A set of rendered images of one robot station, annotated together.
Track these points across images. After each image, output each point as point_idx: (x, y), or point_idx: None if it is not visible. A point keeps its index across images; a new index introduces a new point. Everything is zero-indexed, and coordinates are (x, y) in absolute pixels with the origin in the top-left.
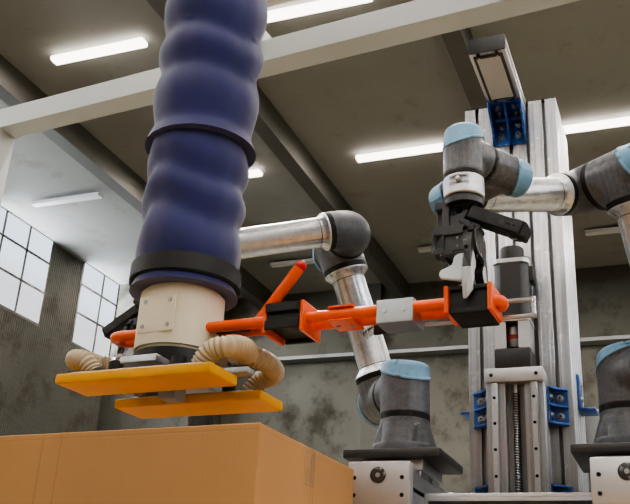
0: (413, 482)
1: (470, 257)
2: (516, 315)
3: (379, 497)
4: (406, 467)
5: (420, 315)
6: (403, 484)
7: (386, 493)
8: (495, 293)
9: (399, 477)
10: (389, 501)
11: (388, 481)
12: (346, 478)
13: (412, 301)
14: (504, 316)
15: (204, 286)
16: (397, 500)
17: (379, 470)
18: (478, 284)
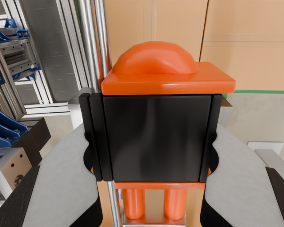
0: None
1: None
2: (107, 29)
3: (28, 167)
4: (5, 168)
5: (145, 204)
6: (15, 160)
7: (25, 165)
8: (181, 74)
9: (13, 166)
10: (27, 159)
11: (19, 170)
12: (92, 167)
13: (185, 217)
14: (111, 61)
15: None
16: (24, 155)
17: (17, 183)
18: (218, 118)
